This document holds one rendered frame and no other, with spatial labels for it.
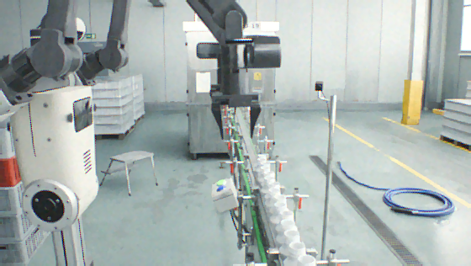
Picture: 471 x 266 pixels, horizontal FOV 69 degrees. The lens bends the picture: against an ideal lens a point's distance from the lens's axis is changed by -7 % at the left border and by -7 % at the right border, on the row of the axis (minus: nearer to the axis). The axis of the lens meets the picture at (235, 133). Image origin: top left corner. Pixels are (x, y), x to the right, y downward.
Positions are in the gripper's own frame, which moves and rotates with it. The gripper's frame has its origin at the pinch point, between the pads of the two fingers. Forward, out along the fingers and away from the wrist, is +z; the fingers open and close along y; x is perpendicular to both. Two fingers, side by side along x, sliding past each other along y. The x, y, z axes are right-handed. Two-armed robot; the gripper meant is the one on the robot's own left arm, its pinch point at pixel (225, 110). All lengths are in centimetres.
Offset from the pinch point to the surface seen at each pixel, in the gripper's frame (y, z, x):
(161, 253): 52, 139, -146
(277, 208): -14.2, 23.7, 28.7
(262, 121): -61, 78, -425
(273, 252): -11, 28, 45
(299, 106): -238, 126, -974
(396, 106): -556, 124, -976
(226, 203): -0.3, 32.5, 3.4
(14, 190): 157, 76, -123
